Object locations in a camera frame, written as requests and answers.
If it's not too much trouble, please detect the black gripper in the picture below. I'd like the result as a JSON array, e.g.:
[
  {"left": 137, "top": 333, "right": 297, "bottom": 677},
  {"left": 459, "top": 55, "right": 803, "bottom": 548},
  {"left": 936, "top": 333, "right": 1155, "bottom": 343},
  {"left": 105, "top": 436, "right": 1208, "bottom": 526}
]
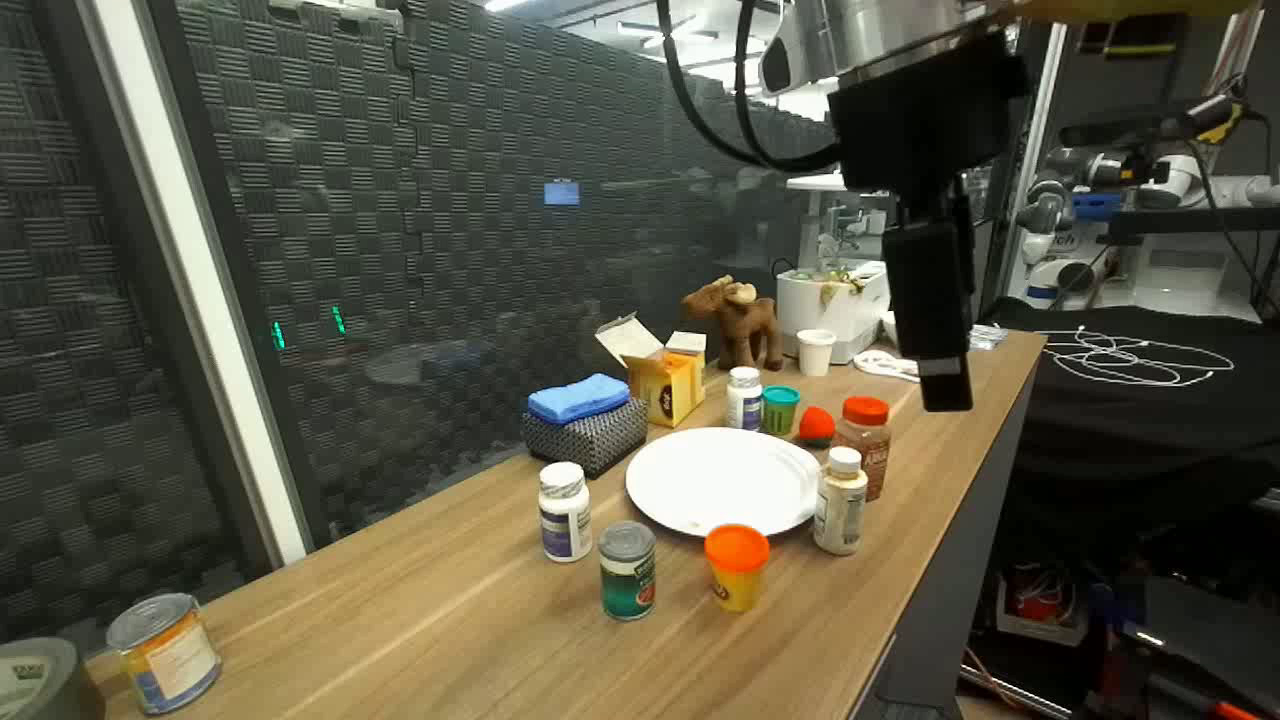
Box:
[{"left": 827, "top": 33, "right": 1032, "bottom": 418}]

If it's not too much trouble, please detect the spice bottle orange cap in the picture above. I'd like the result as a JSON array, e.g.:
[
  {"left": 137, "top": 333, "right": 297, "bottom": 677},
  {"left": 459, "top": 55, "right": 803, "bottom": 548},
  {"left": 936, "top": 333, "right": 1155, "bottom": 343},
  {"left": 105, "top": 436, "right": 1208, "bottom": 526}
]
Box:
[{"left": 834, "top": 393, "right": 896, "bottom": 504}]

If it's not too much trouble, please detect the green tub teal lid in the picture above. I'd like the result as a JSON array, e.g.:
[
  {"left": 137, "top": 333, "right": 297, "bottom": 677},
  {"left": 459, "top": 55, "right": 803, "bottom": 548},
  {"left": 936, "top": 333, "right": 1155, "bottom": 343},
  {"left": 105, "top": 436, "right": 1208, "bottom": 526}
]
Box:
[{"left": 759, "top": 385, "right": 803, "bottom": 443}]

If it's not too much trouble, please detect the yellow tub orange lid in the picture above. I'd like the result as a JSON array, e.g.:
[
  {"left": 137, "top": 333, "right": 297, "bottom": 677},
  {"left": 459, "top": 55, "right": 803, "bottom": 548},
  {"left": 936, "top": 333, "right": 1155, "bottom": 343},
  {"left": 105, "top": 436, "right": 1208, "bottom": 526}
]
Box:
[{"left": 699, "top": 522, "right": 774, "bottom": 617}]

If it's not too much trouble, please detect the green can grey lid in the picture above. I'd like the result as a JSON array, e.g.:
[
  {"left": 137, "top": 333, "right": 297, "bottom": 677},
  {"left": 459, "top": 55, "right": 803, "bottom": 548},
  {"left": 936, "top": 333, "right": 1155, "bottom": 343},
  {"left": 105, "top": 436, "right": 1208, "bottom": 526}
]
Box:
[{"left": 594, "top": 522, "right": 659, "bottom": 619}]

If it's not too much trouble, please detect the white round plate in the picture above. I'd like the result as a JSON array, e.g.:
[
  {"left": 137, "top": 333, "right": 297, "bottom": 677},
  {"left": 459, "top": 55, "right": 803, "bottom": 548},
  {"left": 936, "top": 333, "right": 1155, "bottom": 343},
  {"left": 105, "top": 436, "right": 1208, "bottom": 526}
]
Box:
[{"left": 620, "top": 424, "right": 825, "bottom": 545}]

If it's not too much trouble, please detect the white crumpled paper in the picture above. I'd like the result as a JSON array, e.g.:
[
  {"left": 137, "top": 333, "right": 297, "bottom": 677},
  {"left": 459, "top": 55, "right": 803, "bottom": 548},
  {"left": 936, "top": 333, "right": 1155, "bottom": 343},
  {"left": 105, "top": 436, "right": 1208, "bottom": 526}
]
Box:
[{"left": 853, "top": 348, "right": 922, "bottom": 385}]

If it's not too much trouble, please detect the white bucket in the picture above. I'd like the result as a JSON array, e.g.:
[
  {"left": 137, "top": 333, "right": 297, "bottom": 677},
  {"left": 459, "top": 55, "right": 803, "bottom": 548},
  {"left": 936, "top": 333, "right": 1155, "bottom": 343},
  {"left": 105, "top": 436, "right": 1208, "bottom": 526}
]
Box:
[{"left": 770, "top": 260, "right": 896, "bottom": 369}]

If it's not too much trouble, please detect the white paper cup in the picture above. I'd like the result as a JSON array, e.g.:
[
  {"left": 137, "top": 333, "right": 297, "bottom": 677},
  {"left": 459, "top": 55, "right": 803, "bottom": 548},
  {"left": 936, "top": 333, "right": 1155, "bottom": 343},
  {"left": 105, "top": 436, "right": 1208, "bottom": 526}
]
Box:
[{"left": 793, "top": 324, "right": 841, "bottom": 381}]

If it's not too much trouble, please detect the white lab equipment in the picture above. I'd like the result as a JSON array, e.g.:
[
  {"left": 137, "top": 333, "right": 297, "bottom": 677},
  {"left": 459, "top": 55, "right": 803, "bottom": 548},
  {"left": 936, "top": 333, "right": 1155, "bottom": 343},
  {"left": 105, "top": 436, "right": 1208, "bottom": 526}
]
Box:
[{"left": 1013, "top": 143, "right": 1210, "bottom": 306}]

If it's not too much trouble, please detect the small red tomato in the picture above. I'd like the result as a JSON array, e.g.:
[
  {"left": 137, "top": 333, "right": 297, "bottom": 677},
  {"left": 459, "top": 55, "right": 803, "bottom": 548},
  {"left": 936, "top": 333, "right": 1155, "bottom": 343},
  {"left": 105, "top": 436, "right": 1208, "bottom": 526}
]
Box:
[{"left": 793, "top": 406, "right": 841, "bottom": 454}]

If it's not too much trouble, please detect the brown plush moose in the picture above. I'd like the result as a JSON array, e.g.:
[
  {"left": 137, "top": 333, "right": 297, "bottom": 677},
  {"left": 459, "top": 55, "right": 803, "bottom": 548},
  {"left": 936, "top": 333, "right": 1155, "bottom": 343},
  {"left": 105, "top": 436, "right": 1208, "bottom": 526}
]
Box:
[{"left": 680, "top": 272, "right": 785, "bottom": 376}]

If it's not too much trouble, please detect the white bottle green label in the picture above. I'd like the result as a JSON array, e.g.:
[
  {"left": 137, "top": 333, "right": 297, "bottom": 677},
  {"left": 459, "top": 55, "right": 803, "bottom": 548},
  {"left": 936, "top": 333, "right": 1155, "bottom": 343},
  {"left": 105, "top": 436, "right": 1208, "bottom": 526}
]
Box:
[{"left": 811, "top": 443, "right": 871, "bottom": 561}]

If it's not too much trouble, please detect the black covered table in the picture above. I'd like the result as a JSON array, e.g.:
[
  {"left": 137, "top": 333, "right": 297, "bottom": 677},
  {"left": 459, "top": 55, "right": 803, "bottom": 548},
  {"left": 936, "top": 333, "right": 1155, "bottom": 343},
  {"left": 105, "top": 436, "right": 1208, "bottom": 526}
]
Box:
[{"left": 977, "top": 298, "right": 1280, "bottom": 536}]

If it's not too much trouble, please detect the open yellow cardboard box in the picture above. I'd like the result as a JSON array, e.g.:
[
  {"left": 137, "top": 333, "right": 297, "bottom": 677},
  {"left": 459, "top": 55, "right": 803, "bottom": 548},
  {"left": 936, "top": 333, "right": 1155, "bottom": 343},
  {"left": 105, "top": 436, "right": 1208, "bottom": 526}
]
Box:
[{"left": 592, "top": 311, "right": 710, "bottom": 433}]

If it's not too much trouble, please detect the red white box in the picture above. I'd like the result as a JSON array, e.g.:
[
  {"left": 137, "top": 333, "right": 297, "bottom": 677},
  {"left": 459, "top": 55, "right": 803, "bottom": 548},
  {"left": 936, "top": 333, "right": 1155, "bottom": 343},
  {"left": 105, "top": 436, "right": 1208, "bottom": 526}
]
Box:
[{"left": 995, "top": 557, "right": 1073, "bottom": 643}]

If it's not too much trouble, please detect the yellow black clamp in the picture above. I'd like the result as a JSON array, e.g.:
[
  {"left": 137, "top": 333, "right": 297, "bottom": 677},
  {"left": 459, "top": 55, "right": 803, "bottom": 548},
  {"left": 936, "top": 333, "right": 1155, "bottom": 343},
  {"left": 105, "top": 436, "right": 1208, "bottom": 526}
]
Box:
[{"left": 1178, "top": 87, "right": 1262, "bottom": 153}]

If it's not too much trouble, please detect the blue sponge block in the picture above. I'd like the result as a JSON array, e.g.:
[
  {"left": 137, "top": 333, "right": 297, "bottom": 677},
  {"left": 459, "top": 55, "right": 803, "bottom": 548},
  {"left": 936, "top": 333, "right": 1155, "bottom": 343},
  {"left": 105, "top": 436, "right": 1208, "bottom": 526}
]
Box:
[{"left": 522, "top": 369, "right": 633, "bottom": 427}]

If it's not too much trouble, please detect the labelled tin can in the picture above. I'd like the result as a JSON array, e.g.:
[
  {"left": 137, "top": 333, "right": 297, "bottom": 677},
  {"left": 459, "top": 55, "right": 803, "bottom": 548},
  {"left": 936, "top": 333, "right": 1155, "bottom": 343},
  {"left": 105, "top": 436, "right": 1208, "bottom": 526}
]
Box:
[{"left": 105, "top": 592, "right": 227, "bottom": 717}]

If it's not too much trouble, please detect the grey tape roll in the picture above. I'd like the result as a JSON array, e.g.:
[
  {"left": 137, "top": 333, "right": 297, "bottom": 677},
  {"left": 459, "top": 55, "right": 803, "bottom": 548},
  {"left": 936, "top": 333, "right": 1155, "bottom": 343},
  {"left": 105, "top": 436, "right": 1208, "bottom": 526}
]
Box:
[{"left": 0, "top": 638, "right": 107, "bottom": 720}]

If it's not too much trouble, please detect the white coiled cable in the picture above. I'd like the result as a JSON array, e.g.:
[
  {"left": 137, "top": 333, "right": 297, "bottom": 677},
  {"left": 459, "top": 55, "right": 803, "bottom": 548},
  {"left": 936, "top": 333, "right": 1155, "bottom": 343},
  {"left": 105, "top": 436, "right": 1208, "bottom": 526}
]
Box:
[{"left": 1038, "top": 321, "right": 1240, "bottom": 393}]

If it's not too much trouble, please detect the aluminium profile post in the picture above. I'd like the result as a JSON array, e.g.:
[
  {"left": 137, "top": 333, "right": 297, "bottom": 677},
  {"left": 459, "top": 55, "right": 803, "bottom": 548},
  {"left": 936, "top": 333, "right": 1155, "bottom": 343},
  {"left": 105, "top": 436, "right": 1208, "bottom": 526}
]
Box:
[{"left": 993, "top": 15, "right": 1073, "bottom": 315}]

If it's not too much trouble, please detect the thin black cable loop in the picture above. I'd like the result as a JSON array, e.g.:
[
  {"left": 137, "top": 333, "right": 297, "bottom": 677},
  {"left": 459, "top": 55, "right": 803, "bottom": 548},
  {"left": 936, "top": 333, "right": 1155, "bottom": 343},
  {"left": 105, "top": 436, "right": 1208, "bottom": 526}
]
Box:
[
  {"left": 728, "top": 0, "right": 843, "bottom": 159},
  {"left": 653, "top": 0, "right": 843, "bottom": 178}
]

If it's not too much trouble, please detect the white frame post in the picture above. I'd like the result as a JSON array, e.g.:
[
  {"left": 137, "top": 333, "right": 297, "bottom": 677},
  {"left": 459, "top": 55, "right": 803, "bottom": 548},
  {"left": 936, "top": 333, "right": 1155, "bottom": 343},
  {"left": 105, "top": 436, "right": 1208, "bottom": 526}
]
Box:
[{"left": 73, "top": 0, "right": 315, "bottom": 572}]

